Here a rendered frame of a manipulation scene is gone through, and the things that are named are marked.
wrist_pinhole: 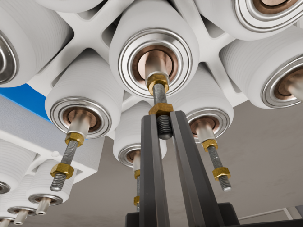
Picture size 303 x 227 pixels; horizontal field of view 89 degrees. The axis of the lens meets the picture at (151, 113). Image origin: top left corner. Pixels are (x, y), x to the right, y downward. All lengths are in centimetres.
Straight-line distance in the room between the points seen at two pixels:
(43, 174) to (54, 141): 8
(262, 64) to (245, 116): 47
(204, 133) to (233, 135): 53
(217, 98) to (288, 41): 9
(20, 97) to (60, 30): 24
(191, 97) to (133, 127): 11
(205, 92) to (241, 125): 51
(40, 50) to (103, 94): 8
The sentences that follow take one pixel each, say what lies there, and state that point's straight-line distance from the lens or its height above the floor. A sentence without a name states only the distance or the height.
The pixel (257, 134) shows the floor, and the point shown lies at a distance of 81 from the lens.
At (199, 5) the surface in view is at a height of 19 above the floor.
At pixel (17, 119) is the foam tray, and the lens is 46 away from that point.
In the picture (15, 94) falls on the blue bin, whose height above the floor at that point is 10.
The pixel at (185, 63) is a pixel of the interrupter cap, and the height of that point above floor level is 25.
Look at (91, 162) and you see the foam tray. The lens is 49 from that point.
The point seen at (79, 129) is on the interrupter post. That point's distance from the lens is 20.
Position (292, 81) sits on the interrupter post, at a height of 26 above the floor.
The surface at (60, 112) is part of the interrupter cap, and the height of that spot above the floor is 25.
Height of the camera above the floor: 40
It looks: 47 degrees down
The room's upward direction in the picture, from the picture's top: 176 degrees clockwise
